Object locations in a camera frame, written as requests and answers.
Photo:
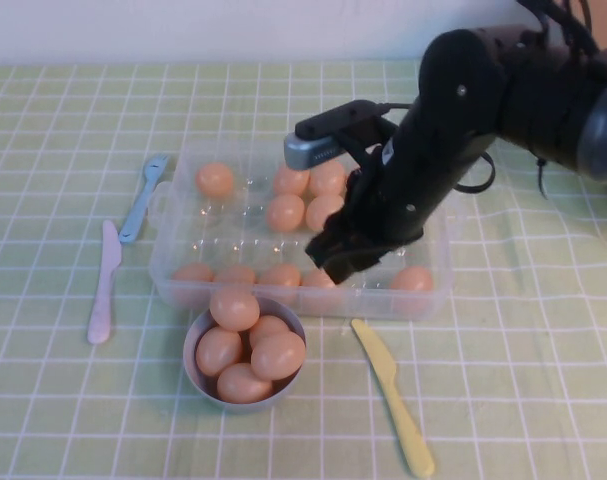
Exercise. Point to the blue plastic fork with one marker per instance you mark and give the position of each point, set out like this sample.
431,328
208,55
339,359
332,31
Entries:
133,220

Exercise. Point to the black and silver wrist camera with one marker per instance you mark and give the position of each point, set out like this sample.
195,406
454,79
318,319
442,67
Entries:
308,152

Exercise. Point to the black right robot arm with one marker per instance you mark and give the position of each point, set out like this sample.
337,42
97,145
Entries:
533,100

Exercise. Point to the clear plastic egg box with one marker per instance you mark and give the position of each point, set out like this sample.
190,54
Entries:
233,235

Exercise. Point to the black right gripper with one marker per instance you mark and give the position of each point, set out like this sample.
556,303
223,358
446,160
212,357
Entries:
408,195

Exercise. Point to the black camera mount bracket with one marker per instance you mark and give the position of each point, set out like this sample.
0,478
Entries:
363,137

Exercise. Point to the pink plastic knife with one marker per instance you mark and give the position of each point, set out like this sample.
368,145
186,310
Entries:
103,300

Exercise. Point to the green checked tablecloth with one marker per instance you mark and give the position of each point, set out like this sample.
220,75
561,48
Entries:
508,375

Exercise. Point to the grey round bowl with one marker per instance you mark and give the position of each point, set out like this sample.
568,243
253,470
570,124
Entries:
243,409

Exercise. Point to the yellow plastic knife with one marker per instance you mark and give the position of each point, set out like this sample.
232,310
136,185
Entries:
388,380

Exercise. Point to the black zip tie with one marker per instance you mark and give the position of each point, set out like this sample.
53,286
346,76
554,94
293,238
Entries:
539,172

